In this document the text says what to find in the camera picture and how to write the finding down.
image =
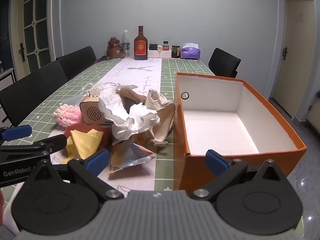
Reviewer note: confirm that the clear water bottle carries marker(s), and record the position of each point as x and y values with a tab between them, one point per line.
126	45

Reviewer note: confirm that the purple tissue pack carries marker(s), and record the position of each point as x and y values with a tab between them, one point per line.
190	52

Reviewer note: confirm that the yellow cleaning cloth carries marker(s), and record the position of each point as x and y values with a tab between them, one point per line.
83	142

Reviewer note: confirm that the brown bear plush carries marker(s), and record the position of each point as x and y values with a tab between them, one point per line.
115	50

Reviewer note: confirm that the green checkered tablecloth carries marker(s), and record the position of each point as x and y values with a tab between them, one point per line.
175	80

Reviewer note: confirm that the silver foil bag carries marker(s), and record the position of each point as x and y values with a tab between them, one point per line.
135	157

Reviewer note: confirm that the white translucent plastic piece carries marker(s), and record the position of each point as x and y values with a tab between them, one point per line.
71	100

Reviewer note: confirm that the black chair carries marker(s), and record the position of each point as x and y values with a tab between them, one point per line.
77	61
32	90
223	62

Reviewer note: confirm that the cream fabric piece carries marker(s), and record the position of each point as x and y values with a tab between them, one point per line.
156	100

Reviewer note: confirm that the pink and white crochet piece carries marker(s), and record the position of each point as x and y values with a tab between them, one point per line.
66	115

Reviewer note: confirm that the cream wooden door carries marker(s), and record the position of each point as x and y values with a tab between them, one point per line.
295	55

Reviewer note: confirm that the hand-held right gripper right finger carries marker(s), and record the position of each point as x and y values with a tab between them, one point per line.
216	162

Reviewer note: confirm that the small red-label jar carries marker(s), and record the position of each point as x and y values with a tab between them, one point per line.
165	47

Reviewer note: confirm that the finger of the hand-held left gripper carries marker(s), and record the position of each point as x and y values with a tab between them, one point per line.
53	142
16	132

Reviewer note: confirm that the white box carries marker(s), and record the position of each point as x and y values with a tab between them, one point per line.
160	54

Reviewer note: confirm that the white crumpled cloth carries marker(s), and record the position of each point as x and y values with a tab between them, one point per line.
117	115

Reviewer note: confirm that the dark glass jar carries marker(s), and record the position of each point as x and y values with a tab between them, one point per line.
175	52

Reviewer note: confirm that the white cabinet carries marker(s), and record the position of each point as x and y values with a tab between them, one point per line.
6	78

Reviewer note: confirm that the red-brown cloth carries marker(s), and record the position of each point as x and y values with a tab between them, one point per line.
106	135

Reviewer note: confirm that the orange cardboard box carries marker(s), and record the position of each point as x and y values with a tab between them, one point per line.
225	130

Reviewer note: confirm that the glass-paned door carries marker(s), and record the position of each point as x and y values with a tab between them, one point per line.
37	17

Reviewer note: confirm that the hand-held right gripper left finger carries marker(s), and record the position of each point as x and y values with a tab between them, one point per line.
98	162

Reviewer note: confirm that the black lidded jar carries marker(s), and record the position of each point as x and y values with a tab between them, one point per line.
153	47

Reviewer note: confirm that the brown liquor bottle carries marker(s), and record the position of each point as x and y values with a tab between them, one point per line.
140	47

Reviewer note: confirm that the beige stocking cloth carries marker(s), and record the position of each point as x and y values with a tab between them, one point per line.
165	120

